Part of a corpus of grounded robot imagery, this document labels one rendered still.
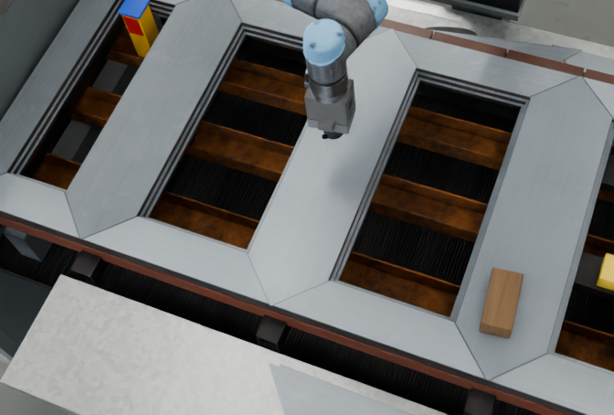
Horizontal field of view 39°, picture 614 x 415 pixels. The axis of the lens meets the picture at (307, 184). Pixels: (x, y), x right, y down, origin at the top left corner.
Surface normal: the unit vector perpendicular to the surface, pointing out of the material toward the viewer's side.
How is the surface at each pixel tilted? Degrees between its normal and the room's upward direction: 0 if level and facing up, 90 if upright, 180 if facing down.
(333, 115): 90
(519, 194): 0
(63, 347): 0
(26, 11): 90
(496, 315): 0
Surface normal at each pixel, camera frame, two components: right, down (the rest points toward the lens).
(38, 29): 0.93, 0.28
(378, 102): -0.09, -0.49
